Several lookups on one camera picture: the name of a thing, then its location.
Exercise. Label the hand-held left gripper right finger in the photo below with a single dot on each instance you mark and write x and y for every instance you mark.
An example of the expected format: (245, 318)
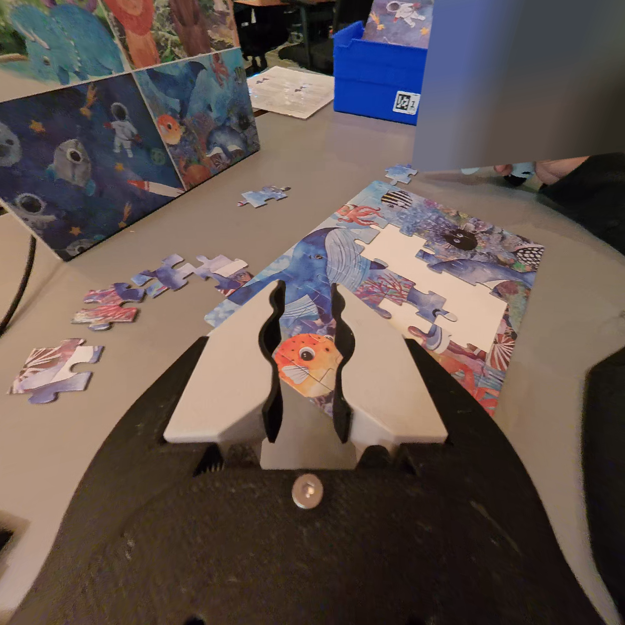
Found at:
(390, 390)

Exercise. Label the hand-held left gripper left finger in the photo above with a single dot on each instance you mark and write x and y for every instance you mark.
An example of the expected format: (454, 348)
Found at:
(224, 385)

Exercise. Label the blue lilac puzzle piece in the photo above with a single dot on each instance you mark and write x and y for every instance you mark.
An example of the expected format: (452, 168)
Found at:
(400, 174)

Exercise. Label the pink purple coral puzzle piece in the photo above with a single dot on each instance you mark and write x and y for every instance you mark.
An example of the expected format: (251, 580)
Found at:
(107, 320)

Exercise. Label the assembled sea jigsaw puzzle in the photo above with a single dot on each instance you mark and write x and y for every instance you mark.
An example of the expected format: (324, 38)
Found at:
(317, 259)

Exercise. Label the person's right forearm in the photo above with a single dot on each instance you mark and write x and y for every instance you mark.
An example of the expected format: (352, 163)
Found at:
(591, 195)

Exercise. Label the person's right hand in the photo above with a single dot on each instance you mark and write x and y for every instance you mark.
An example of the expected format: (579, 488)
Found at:
(556, 171)

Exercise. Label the striped white purple puzzle piece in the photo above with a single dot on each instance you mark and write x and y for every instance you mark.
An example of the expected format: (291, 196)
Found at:
(222, 271)

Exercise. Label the purple blue puzzle piece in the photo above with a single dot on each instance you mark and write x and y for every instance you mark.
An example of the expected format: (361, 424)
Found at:
(163, 276)

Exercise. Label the white purple leaf puzzle piece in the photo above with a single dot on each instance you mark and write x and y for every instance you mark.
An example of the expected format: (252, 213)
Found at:
(49, 376)

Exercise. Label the blue plastic bin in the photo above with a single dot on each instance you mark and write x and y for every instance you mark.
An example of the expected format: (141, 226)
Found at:
(371, 73)

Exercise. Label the blue white puzzle piece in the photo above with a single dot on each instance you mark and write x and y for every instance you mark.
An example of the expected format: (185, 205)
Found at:
(263, 197)

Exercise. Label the space themed puzzle board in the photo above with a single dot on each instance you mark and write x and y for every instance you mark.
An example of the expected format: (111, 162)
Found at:
(395, 19)

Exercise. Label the instruction sheet in plastic sleeve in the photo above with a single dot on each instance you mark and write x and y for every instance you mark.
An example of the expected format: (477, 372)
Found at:
(288, 93)

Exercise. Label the illustrated puzzle box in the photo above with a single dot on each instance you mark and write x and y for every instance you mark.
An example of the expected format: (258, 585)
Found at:
(122, 146)

